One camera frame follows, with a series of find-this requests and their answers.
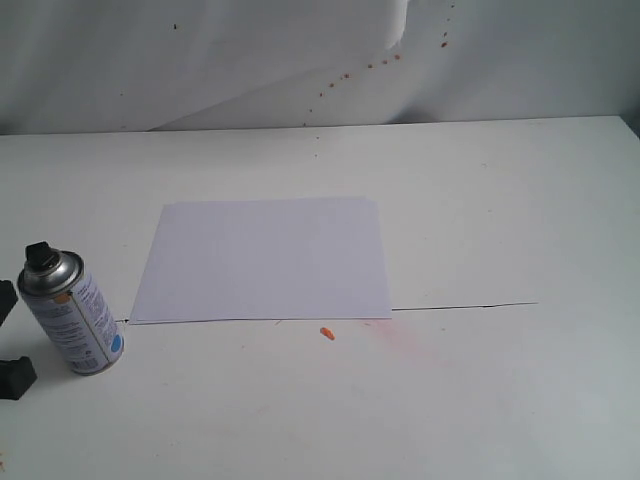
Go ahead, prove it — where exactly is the white spray paint can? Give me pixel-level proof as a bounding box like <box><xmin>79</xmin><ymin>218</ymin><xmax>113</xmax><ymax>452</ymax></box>
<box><xmin>17</xmin><ymin>241</ymin><xmax>125</xmax><ymax>376</ymax></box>

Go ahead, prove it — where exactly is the white paper sheet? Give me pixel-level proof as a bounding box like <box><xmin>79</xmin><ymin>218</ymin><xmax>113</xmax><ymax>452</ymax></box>
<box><xmin>130</xmin><ymin>197</ymin><xmax>391</xmax><ymax>324</ymax></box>

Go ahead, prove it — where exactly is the white backdrop cloth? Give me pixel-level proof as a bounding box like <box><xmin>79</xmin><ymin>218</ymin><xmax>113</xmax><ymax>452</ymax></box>
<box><xmin>1</xmin><ymin>1</ymin><xmax>639</xmax><ymax>134</ymax></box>

